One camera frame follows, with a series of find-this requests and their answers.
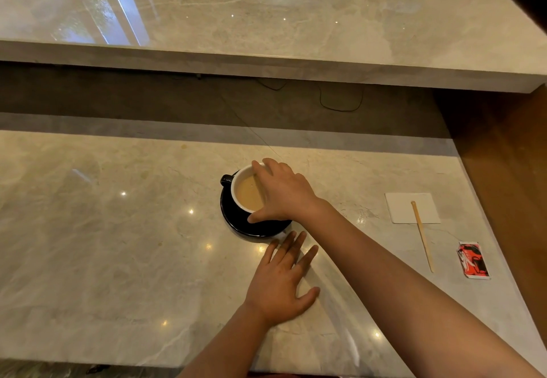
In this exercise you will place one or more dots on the person's right forearm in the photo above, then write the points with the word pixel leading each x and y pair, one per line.
pixel 406 296

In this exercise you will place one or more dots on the person's right hand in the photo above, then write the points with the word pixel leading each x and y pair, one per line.
pixel 286 196

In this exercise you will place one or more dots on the person's left hand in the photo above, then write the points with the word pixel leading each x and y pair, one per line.
pixel 275 288

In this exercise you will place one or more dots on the person's left forearm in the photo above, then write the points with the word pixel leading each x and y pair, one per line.
pixel 226 348

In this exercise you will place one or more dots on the white paper napkin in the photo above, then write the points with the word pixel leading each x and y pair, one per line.
pixel 406 209

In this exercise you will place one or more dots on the milky coffee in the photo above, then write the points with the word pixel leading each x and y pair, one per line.
pixel 248 196

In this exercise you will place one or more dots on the red sugar packet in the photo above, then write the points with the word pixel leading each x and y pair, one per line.
pixel 472 260

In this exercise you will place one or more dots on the person's left middle finger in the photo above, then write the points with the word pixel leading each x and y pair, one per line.
pixel 299 248

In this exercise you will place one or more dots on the person's right thumb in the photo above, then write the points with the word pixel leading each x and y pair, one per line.
pixel 257 217

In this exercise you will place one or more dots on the wooden stir stick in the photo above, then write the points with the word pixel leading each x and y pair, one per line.
pixel 422 234

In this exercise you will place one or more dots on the black saucer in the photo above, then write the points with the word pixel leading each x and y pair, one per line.
pixel 256 230

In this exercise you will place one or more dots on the person's left thumb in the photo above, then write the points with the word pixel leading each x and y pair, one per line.
pixel 310 296

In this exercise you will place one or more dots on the black cup with white inside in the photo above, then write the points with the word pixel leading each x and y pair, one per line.
pixel 234 189

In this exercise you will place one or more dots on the person's left little finger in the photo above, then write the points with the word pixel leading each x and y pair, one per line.
pixel 269 253

